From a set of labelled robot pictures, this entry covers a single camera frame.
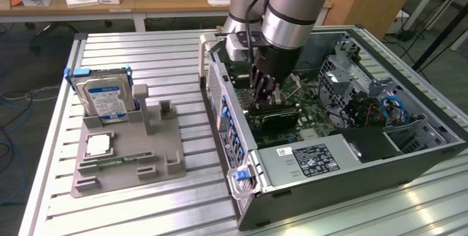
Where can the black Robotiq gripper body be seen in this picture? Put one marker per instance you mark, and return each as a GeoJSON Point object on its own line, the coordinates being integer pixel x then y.
{"type": "Point", "coordinates": [280, 60]}

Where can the black graphics card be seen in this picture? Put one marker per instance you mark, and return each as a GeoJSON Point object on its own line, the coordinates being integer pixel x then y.
{"type": "Point", "coordinates": [277, 119]}

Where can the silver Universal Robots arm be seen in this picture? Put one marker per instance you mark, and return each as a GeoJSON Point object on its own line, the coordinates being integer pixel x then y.
{"type": "Point", "coordinates": [292, 14]}

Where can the metal socket cover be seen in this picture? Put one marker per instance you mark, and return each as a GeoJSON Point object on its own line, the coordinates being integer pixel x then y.
{"type": "Point", "coordinates": [296, 80]}

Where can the green motherboard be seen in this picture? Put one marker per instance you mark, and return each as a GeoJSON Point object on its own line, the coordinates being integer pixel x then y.
{"type": "Point", "coordinates": [315, 110]}

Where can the silver drive cage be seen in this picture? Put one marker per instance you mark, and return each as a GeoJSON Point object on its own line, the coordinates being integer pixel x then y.
{"type": "Point", "coordinates": [344, 74]}

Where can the silver chipset heatsink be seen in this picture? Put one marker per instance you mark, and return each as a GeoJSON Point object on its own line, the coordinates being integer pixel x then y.
{"type": "Point", "coordinates": [311, 134]}

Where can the grey power supply unit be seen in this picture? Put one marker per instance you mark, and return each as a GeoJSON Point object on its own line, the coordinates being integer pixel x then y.
{"type": "Point", "coordinates": [311, 162]}

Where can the blue case latch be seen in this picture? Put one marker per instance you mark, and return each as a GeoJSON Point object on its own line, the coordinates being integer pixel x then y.
{"type": "Point", "coordinates": [241, 176]}

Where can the wooden cabinet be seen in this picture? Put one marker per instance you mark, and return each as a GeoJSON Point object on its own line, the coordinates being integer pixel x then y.
{"type": "Point", "coordinates": [369, 3]}

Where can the black plastic air shroud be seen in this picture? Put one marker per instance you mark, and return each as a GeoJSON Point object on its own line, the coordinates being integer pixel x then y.
{"type": "Point", "coordinates": [373, 144]}

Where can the black open PC case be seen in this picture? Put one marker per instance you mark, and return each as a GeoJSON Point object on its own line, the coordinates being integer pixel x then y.
{"type": "Point", "coordinates": [329, 192]}

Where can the hard disk in blue caddy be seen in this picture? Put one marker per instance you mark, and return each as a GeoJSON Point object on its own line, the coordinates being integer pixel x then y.
{"type": "Point", "coordinates": [106, 99]}

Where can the black stand pole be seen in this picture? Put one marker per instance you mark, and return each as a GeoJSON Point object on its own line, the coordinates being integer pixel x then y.
{"type": "Point", "coordinates": [439, 30]}

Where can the green RAM stick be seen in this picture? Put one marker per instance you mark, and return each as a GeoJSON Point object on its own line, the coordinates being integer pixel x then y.
{"type": "Point", "coordinates": [117, 161]}

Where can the grey parts rack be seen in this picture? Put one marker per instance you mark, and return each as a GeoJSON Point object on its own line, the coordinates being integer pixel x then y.
{"type": "Point", "coordinates": [127, 175]}

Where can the silver CPU chip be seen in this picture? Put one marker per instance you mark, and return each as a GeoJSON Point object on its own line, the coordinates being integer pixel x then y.
{"type": "Point", "coordinates": [98, 146]}

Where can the black chair base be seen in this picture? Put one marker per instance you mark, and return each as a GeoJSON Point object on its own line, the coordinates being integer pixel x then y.
{"type": "Point", "coordinates": [47, 36]}

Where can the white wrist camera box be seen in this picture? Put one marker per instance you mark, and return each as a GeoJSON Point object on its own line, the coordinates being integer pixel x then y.
{"type": "Point", "coordinates": [236, 47]}

